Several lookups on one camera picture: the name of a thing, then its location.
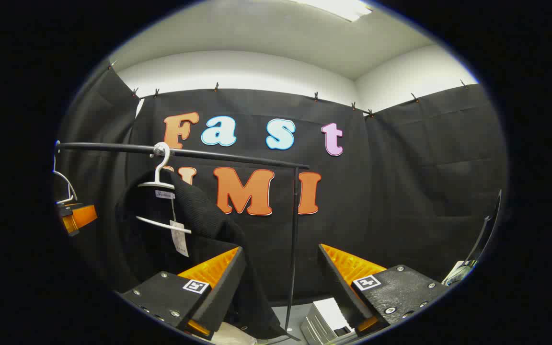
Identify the white plastic clothes hanger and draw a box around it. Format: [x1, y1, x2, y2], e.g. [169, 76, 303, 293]
[136, 142, 193, 235]

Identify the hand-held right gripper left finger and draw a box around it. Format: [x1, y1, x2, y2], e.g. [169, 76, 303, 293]
[119, 246, 248, 341]

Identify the row of black backdrop clips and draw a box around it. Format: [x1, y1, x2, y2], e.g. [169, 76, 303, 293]
[108, 60, 469, 118]

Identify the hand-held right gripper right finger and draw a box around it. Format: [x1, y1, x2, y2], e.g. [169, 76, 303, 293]
[317, 243, 451, 336]

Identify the ceiling light panel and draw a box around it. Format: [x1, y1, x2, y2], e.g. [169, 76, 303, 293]
[288, 0, 375, 23]

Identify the black metal clothes rack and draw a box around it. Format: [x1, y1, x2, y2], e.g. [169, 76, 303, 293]
[55, 141, 311, 331]

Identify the black backdrop cloth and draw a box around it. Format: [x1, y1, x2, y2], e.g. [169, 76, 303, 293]
[56, 65, 509, 307]

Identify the thin white wire hanger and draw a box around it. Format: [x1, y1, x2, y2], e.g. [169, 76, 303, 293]
[52, 141, 79, 207]

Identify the dark curved object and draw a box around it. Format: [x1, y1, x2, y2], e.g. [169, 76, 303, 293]
[441, 189, 503, 288]

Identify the white paper garment tag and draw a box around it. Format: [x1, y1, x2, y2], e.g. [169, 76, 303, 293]
[170, 220, 189, 258]

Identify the grey ribbed box white top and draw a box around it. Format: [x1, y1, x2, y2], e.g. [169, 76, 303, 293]
[300, 297, 377, 345]

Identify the black knit garment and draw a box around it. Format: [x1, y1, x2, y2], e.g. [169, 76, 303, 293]
[113, 168, 288, 341]

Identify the white laundry hamper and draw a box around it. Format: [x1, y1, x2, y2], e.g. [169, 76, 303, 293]
[209, 322, 257, 345]

